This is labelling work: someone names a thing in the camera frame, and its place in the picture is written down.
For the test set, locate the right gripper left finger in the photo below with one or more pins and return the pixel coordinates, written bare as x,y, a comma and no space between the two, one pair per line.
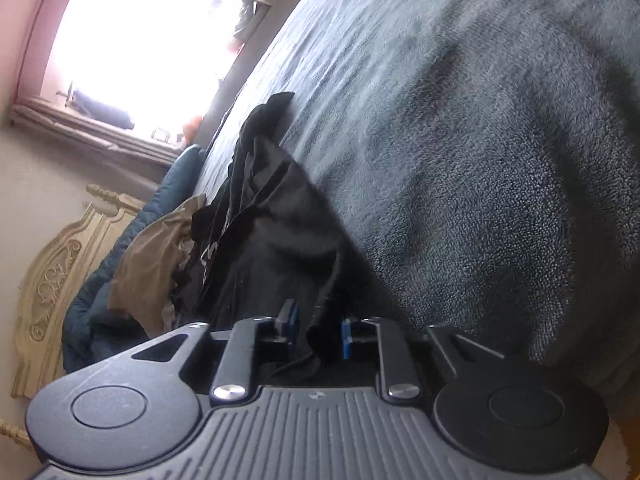
249,344

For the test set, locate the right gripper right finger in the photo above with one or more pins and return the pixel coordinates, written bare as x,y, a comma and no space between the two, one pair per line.
382,342

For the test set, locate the black t-shirt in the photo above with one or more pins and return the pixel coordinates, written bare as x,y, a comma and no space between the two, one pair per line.
269,237

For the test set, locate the beige clothes pile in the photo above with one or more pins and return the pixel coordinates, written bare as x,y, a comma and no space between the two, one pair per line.
142,281

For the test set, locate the clothes on window sill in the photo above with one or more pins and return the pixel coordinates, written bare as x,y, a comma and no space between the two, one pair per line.
242,27

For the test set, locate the blue duvet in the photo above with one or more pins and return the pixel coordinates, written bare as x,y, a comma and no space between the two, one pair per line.
91,330

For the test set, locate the cream carved headboard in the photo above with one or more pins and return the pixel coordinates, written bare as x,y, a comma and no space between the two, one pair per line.
53,280

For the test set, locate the grey bed blanket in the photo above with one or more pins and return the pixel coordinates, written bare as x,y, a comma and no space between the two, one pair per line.
483,155

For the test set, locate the orange item on sill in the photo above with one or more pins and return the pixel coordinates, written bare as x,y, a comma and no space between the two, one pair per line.
190,130

